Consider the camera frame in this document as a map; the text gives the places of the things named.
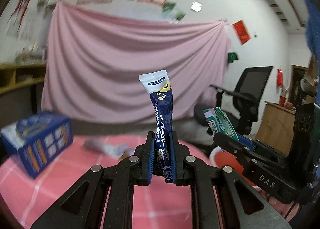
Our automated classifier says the dark blue white stick sachet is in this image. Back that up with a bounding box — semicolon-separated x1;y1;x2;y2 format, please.
139;70;173;183

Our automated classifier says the blue dotted curtain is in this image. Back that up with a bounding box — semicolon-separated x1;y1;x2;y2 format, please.
298;0;320;56

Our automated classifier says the crumpled grey white wrapper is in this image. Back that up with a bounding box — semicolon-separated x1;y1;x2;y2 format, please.
83;137;131;159

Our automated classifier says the red paper wall sign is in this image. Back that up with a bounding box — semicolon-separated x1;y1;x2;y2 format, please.
232;20;251;45

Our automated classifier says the red white plastic bin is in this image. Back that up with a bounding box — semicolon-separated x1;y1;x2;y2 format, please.
209;147;241;169

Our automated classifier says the wooden cabinet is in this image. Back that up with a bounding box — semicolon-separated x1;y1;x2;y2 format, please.
255;102;295;155

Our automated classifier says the pink hanging cloth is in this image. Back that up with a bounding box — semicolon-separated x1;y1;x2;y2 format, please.
41;2;231;124

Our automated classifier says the green white sachet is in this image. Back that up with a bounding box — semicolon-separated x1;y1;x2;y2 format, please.
203;107;239;141

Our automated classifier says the green wall decoration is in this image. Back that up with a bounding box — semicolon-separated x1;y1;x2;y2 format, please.
227;52;239;64

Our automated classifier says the wooden wall shelf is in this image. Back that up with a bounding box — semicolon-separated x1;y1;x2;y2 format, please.
0;63;46;95

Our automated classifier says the red fire extinguisher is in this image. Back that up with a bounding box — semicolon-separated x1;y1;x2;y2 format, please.
277;69;284;87

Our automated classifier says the black mesh office chair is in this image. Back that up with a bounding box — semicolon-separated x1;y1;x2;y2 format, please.
210;66;273;135

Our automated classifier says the right hand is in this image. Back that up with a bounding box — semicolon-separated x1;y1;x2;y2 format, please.
268;197;300;221

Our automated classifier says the blue cardboard box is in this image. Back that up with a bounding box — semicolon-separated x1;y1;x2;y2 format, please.
1;112;74;179

